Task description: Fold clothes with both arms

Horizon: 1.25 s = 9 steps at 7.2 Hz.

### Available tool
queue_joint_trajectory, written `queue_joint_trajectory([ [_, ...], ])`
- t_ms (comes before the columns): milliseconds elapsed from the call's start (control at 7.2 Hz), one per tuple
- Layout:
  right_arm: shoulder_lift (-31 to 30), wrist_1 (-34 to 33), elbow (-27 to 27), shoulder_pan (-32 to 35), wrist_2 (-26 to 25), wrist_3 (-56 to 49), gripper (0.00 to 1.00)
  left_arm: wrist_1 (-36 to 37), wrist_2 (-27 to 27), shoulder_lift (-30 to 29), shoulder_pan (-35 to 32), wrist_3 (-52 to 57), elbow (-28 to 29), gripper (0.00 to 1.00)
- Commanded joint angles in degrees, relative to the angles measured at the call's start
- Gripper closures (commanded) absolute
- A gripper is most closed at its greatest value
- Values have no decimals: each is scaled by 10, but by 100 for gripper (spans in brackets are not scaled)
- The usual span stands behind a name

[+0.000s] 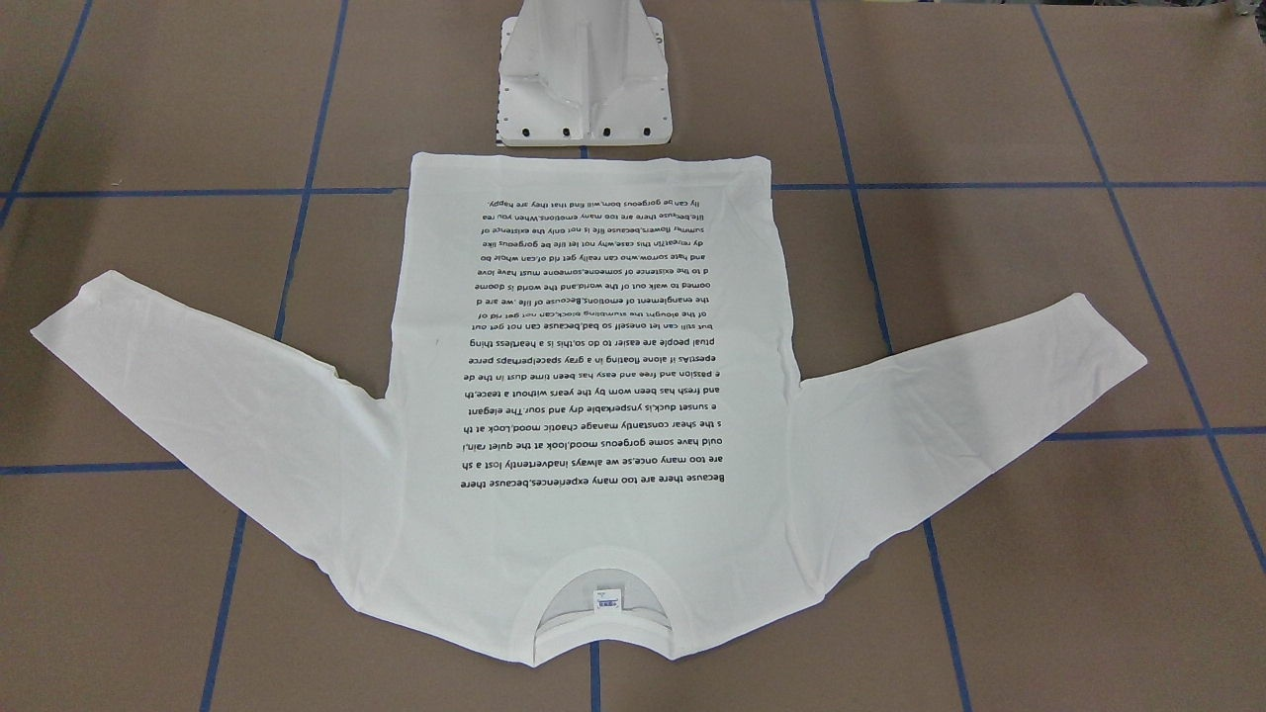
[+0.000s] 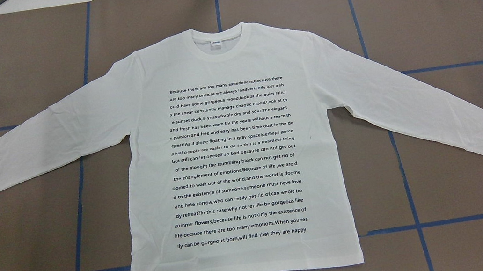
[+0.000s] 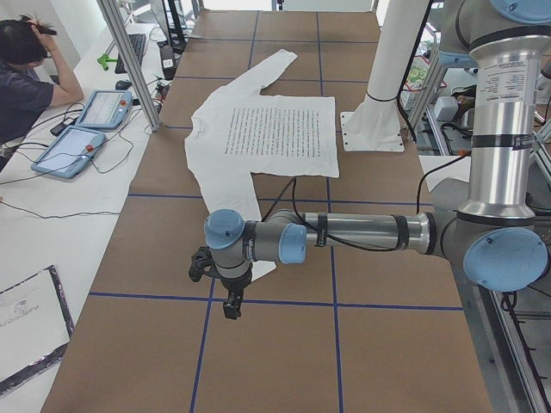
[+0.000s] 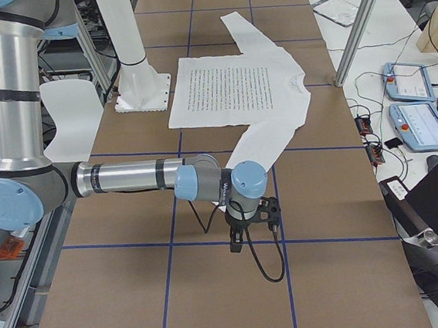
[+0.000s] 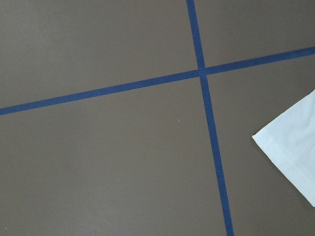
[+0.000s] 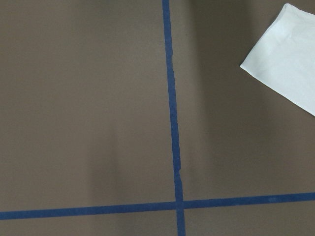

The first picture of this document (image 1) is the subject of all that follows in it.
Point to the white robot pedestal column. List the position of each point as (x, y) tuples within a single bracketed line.
[(583, 73)]

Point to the white long-sleeve printed shirt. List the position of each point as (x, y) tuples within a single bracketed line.
[(594, 427)]

